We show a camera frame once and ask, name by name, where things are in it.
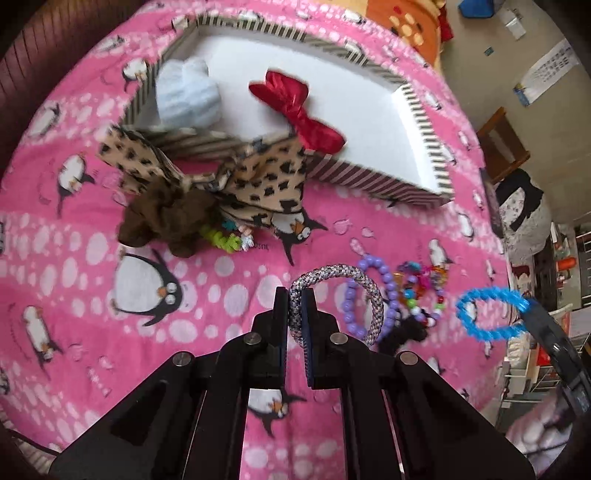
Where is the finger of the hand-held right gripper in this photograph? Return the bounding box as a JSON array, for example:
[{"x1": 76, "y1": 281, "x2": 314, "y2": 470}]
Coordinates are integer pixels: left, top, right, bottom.
[{"x1": 519, "y1": 298, "x2": 566, "y2": 370}]

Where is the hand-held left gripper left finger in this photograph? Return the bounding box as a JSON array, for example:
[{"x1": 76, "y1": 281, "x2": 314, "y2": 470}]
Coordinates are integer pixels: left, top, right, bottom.
[{"x1": 48, "y1": 286, "x2": 289, "y2": 480}]

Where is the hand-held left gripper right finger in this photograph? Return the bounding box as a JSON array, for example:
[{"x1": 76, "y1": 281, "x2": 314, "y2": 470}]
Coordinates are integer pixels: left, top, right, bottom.
[{"x1": 300, "y1": 290, "x2": 536, "y2": 480}]

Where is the silver braided hair tie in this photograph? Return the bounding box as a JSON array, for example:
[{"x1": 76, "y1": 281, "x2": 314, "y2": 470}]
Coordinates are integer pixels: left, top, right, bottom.
[{"x1": 287, "y1": 264, "x2": 385, "y2": 349}]

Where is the blue bead bracelet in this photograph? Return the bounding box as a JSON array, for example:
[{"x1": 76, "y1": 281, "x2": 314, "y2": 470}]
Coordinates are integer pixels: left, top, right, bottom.
[{"x1": 456, "y1": 286, "x2": 532, "y2": 342}]

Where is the black scrunchie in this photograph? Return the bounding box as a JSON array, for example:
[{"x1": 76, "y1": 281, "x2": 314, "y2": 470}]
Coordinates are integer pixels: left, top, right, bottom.
[{"x1": 376, "y1": 309, "x2": 444, "y2": 356}]

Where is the purple bead bracelet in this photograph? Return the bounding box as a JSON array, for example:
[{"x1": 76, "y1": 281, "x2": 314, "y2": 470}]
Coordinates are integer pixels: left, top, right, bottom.
[{"x1": 344, "y1": 256, "x2": 399, "y2": 337}]

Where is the green multicolour bead bracelet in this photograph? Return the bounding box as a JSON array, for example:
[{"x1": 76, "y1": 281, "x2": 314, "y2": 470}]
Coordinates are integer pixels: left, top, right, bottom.
[{"x1": 201, "y1": 220, "x2": 254, "y2": 254}]

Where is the clear rainbow bead bracelet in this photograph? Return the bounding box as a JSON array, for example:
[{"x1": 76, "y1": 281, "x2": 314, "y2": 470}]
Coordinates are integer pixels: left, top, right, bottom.
[{"x1": 429, "y1": 265, "x2": 450, "y2": 315}]

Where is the pastel round bead bracelet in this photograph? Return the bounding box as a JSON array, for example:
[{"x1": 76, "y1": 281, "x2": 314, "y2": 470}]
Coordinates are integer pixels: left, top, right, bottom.
[{"x1": 398, "y1": 261, "x2": 432, "y2": 324}]

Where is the leopard bow brown scrunchie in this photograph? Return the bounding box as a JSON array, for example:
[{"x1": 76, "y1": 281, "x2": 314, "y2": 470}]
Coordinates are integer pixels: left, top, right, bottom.
[{"x1": 99, "y1": 124, "x2": 309, "y2": 259}]

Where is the striped cardboard box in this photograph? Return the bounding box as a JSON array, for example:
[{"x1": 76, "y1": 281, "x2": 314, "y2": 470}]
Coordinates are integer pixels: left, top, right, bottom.
[{"x1": 121, "y1": 13, "x2": 455, "y2": 208}]

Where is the person's right hand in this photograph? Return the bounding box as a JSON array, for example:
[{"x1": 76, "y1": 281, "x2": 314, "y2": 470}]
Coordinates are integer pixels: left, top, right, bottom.
[{"x1": 505, "y1": 394, "x2": 580, "y2": 469}]

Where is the white black patterned cloth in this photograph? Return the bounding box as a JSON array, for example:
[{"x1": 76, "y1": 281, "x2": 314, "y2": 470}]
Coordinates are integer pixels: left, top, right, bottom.
[{"x1": 496, "y1": 168, "x2": 555, "y2": 265}]

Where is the wooden chair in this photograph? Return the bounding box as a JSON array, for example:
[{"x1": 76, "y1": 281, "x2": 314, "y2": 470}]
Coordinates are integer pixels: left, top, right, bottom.
[{"x1": 475, "y1": 106, "x2": 532, "y2": 185}]

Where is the pink penguin blanket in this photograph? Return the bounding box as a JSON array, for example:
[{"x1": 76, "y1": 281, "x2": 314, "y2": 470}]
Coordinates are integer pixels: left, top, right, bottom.
[{"x1": 0, "y1": 0, "x2": 513, "y2": 480}]

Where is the red satin bow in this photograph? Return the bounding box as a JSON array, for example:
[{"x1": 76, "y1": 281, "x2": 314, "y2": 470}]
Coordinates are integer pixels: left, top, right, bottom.
[{"x1": 248, "y1": 70, "x2": 347, "y2": 153}]

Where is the light blue fluffy scrunchie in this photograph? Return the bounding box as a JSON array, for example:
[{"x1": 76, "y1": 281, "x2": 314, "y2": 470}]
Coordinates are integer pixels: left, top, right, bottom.
[{"x1": 154, "y1": 56, "x2": 221, "y2": 130}]

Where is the blue towel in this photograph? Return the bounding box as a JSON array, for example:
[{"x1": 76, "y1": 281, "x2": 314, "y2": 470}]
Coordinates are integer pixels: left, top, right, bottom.
[{"x1": 461, "y1": 0, "x2": 496, "y2": 25}]

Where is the orange patterned blanket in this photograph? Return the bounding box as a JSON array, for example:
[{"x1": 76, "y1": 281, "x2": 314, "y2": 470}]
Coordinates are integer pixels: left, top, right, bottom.
[{"x1": 339, "y1": 0, "x2": 465, "y2": 72}]

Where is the wall calendar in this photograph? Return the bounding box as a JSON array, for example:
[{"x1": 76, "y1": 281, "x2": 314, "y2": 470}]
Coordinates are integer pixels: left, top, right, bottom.
[{"x1": 512, "y1": 39, "x2": 583, "y2": 108}]

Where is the white light switch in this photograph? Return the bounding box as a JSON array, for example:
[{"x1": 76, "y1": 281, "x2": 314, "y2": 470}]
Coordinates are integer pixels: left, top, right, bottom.
[{"x1": 502, "y1": 10, "x2": 528, "y2": 40}]

